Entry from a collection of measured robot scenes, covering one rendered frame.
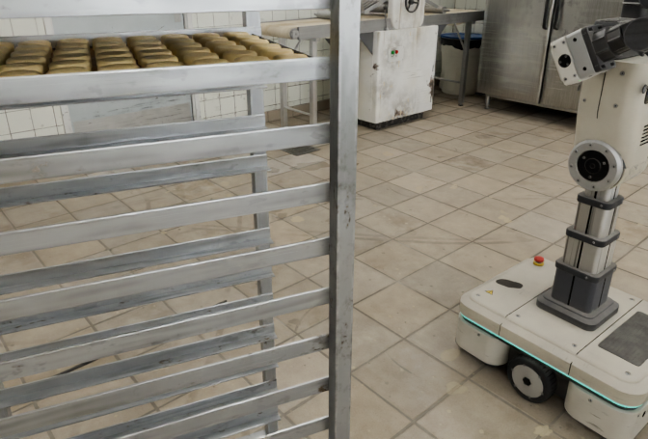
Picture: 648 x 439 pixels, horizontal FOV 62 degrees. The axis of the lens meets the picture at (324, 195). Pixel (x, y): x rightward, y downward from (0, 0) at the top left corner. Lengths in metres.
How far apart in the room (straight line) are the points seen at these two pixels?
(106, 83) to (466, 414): 1.60
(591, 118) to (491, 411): 0.99
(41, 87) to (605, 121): 1.47
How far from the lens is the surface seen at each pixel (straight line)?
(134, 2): 0.68
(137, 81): 0.69
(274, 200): 0.77
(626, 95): 1.72
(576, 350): 1.91
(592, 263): 1.95
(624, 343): 2.00
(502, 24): 5.60
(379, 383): 2.03
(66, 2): 0.67
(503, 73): 5.62
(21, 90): 0.69
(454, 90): 6.42
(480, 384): 2.09
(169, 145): 0.71
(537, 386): 2.01
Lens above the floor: 1.36
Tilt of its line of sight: 23 degrees down
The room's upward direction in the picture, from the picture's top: straight up
